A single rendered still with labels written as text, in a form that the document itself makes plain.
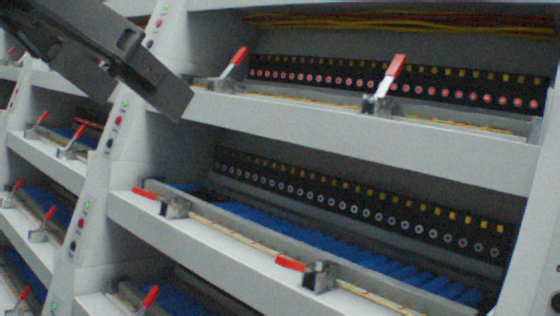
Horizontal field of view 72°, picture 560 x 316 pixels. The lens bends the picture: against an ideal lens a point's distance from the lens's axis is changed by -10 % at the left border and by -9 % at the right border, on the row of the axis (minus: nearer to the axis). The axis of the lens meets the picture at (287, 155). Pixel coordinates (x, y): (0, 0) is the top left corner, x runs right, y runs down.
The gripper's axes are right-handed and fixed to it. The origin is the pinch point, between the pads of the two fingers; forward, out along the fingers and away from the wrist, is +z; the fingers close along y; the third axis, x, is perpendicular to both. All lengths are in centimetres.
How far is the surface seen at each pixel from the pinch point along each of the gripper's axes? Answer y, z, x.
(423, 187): 13.2, 36.7, 11.6
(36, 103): -100, 24, 3
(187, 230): -8.4, 21.4, -8.3
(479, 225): 23.1, 34.0, 7.6
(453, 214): 19.6, 33.7, 8.0
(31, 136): -83, 22, -7
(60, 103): -100, 30, 7
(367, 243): 9.7, 34.5, 1.0
